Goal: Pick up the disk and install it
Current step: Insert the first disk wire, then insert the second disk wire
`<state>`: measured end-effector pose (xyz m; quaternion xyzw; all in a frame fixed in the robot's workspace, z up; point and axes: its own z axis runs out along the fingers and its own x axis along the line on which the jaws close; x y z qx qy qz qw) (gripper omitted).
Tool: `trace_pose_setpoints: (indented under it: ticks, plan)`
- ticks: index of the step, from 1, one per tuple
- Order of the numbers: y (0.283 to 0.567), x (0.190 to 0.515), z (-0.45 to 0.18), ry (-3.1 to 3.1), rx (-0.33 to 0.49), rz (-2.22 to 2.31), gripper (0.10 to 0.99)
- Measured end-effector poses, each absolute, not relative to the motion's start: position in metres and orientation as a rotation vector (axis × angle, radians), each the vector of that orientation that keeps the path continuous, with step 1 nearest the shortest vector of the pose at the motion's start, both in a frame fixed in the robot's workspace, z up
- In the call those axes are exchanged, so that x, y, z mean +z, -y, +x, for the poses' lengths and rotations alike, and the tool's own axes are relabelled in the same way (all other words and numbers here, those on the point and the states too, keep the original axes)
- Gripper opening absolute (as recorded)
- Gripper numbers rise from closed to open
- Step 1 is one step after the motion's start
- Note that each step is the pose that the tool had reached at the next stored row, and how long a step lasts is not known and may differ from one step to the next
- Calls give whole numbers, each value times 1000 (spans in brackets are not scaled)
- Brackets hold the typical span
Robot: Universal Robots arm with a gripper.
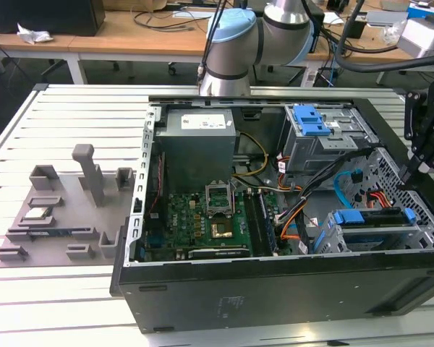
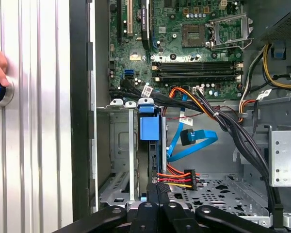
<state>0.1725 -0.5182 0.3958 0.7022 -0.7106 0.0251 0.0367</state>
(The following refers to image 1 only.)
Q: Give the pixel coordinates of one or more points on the hard disk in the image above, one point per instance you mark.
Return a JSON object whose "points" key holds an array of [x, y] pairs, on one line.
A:
{"points": [[351, 217]]}

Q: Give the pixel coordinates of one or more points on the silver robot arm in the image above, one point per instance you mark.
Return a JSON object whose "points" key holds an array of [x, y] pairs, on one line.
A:
{"points": [[235, 47]]}

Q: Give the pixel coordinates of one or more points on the blue empty disk carrier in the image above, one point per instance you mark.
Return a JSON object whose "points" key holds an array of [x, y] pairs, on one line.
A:
{"points": [[309, 123]]}

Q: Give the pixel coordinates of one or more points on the grey disk bay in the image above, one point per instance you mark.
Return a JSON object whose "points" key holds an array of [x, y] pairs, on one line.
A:
{"points": [[423, 238]]}

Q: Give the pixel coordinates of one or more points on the clear plastic bag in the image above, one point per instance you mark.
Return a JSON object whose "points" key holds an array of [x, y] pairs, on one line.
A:
{"points": [[392, 32]]}

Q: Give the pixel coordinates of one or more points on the blue cardboard box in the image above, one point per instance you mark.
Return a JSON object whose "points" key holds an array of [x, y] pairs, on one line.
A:
{"points": [[423, 11]]}

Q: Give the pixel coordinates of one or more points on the flat grey box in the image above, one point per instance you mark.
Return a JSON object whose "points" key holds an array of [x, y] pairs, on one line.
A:
{"points": [[387, 18]]}

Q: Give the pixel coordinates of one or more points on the small black cube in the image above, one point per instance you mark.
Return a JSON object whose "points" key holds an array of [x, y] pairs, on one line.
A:
{"points": [[358, 30]]}

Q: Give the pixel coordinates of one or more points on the grey metal drive cage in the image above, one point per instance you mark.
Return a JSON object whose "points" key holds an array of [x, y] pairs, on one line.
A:
{"points": [[311, 152]]}

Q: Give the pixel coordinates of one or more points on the installed RAM stick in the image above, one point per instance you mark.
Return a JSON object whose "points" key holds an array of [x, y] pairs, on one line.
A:
{"points": [[269, 227]]}

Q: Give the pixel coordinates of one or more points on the black RAM slot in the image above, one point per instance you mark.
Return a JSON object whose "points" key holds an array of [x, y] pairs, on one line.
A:
{"points": [[253, 224]]}

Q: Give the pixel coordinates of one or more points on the grey power supply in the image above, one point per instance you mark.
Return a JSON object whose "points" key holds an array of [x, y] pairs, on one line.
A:
{"points": [[195, 152]]}

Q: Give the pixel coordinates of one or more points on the CPU socket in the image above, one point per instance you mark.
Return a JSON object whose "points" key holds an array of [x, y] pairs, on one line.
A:
{"points": [[221, 231]]}

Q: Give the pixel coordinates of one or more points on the black PC case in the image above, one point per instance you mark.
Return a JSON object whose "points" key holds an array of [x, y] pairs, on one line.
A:
{"points": [[275, 300]]}

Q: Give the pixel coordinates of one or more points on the black graphics card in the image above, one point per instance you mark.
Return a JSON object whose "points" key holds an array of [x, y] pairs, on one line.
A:
{"points": [[217, 253]]}

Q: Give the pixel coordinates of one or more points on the green motherboard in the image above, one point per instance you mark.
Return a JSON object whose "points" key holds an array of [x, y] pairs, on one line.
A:
{"points": [[188, 220]]}

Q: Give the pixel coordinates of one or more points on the long wooden desk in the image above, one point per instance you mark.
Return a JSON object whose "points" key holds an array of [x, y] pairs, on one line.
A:
{"points": [[105, 41]]}

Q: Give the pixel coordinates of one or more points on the grey parts rack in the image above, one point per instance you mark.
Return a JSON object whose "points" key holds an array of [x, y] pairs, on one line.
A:
{"points": [[76, 224]]}

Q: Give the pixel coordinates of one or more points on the large black box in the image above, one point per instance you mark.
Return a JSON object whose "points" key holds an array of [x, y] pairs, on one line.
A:
{"points": [[58, 18]]}

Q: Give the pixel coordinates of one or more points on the RAM stick with blue label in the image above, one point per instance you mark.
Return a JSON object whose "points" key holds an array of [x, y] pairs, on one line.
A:
{"points": [[50, 233]]}

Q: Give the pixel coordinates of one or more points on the crumpled white paper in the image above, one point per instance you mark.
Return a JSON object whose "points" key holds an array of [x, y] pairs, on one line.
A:
{"points": [[34, 34]]}

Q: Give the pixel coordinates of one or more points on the silver CPU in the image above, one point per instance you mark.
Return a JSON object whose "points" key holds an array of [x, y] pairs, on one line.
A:
{"points": [[36, 214]]}

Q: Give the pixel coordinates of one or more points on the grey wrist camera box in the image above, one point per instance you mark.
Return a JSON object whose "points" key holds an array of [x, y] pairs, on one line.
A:
{"points": [[419, 36]]}

